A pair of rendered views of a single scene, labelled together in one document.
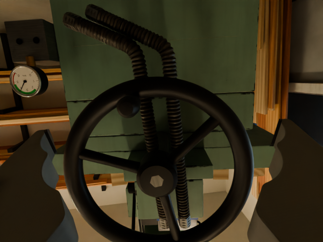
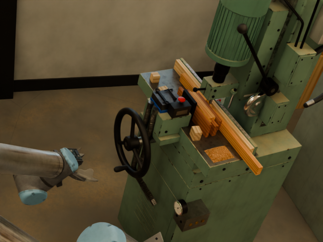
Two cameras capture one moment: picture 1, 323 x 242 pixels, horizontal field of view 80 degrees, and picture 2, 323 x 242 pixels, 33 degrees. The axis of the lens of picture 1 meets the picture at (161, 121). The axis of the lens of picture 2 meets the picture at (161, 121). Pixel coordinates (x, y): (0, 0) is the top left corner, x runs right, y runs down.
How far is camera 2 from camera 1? 2.20 m
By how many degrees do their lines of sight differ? 72
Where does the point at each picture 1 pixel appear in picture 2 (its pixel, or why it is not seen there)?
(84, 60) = (177, 193)
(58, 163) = (204, 169)
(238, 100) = not seen: hidden behind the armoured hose
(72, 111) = (188, 182)
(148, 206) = (157, 122)
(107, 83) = (174, 176)
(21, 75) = (178, 211)
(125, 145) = (180, 146)
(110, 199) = not seen: outside the picture
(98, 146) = (187, 158)
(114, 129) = (180, 157)
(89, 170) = (195, 151)
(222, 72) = not seen: hidden behind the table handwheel
